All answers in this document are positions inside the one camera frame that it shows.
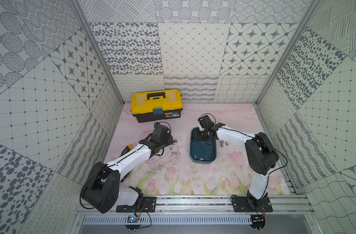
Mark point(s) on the right controller board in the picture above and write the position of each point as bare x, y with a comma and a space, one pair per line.
258, 222

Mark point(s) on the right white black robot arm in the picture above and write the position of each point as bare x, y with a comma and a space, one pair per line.
261, 155

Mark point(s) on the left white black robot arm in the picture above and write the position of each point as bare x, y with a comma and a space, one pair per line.
102, 187

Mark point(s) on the aluminium mounting rail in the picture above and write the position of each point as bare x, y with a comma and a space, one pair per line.
220, 204

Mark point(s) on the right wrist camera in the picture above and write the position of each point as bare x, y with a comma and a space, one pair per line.
205, 123

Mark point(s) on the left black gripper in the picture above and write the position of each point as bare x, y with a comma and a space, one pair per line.
167, 140

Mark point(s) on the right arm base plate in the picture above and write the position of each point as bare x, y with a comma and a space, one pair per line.
249, 204

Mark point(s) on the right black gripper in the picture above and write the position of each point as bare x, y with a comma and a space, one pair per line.
197, 137

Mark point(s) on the white slotted cable duct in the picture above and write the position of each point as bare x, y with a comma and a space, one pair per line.
170, 219

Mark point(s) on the teal plastic storage tray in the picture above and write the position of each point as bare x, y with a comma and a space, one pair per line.
204, 152

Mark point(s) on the left controller board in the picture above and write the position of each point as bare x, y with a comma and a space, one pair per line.
132, 223

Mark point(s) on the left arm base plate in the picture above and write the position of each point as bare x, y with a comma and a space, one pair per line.
144, 204

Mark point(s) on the yellow black plastic toolbox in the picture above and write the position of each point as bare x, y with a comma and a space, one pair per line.
157, 105

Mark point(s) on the controller board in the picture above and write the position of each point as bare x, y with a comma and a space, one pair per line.
258, 222
132, 223

